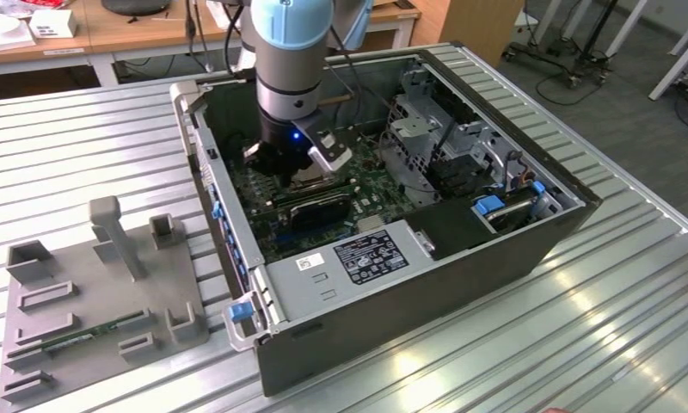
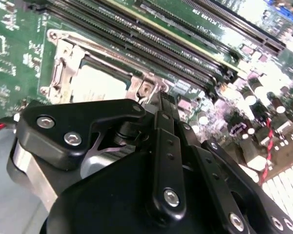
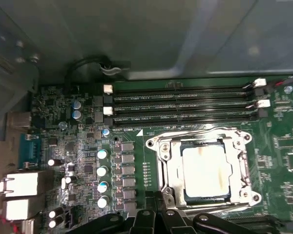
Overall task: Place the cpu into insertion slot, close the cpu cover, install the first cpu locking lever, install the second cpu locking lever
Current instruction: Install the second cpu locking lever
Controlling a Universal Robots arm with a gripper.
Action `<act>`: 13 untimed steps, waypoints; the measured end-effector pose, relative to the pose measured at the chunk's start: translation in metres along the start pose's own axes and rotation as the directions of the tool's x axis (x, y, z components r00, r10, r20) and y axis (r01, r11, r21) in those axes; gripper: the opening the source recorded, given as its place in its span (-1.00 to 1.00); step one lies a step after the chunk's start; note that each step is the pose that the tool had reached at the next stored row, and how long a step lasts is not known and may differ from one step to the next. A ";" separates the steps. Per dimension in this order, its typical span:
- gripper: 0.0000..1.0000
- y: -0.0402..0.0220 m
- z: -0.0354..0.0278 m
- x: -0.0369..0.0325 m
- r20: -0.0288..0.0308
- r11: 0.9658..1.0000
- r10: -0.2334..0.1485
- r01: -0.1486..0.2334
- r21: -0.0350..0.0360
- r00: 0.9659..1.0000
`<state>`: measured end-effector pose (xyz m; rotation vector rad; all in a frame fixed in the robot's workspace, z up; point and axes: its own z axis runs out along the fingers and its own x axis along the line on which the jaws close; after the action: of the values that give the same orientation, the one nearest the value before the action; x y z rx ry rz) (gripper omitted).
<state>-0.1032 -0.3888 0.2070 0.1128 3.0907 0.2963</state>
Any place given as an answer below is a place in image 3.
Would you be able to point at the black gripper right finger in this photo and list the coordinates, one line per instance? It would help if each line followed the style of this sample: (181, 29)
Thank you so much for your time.
(159, 202)

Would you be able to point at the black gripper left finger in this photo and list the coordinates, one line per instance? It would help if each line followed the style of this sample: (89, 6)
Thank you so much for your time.
(150, 202)

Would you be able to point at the silver round capacitor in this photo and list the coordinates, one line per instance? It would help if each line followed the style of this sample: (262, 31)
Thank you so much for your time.
(102, 171)
(77, 114)
(103, 201)
(102, 186)
(76, 104)
(101, 154)

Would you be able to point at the black PC case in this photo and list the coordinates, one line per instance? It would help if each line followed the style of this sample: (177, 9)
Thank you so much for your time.
(136, 36)

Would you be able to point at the silver square CPU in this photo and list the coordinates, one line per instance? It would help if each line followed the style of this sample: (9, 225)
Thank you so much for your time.
(205, 170)

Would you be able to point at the silver metal port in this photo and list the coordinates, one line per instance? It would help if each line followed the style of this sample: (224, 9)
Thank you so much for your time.
(22, 184)

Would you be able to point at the metal socket cover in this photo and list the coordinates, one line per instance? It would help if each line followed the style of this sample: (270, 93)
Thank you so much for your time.
(173, 173)

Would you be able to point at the CPU socket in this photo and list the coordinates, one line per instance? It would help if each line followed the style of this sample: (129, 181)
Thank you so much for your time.
(251, 192)

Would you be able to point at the green motherboard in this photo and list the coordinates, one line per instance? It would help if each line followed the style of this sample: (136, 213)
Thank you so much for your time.
(139, 151)

